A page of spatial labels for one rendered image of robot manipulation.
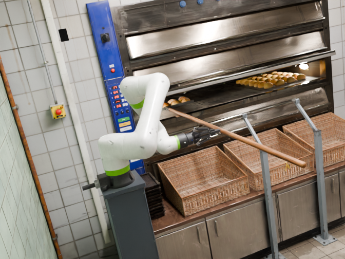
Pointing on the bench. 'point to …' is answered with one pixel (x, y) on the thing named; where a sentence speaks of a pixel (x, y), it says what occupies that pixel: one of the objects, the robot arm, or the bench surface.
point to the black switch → (105, 37)
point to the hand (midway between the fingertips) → (214, 131)
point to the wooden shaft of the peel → (245, 140)
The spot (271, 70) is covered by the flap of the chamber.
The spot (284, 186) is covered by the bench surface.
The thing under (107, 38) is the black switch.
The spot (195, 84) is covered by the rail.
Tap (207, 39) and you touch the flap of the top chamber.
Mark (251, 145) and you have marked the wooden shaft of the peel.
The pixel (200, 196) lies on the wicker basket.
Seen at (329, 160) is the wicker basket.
